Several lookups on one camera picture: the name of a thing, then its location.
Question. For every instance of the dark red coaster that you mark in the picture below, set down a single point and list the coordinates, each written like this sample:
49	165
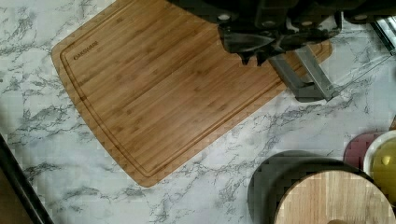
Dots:
356	149

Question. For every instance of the bamboo cutting board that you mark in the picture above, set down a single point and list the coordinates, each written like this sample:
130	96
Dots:
155	85

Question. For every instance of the black canister with wooden lid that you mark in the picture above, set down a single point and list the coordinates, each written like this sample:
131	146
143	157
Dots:
300	187

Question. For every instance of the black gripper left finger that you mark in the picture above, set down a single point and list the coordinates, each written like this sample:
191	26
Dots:
245	44

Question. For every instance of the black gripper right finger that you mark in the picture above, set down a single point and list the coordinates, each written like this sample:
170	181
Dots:
291	38

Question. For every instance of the white bowl with yellow fruit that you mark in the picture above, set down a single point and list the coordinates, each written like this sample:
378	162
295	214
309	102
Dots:
379	163

